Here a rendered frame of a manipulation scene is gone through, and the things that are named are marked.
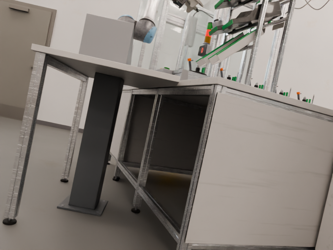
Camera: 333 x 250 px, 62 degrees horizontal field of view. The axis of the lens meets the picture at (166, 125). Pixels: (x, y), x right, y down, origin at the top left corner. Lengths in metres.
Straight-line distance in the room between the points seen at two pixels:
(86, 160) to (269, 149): 1.04
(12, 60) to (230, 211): 5.33
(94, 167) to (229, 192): 0.86
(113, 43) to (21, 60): 4.36
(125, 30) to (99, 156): 0.76
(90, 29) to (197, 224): 1.23
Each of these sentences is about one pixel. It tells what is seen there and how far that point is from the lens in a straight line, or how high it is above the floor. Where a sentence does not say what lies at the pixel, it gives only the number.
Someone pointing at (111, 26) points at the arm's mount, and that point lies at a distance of 1.76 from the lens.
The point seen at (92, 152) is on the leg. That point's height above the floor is 0.36.
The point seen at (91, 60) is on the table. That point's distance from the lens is 1.37.
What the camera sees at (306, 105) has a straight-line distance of 1.44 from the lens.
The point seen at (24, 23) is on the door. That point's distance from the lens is 6.11.
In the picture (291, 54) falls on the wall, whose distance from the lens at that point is 6.15.
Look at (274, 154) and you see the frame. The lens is 1.35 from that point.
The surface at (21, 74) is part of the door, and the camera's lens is 5.96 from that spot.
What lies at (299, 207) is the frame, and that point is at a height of 0.36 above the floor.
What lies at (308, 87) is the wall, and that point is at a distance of 6.24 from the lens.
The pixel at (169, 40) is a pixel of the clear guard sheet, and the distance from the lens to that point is 3.33.
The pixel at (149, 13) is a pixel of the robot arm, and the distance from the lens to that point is 2.01.
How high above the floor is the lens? 0.66
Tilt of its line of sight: 2 degrees down
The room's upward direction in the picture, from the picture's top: 12 degrees clockwise
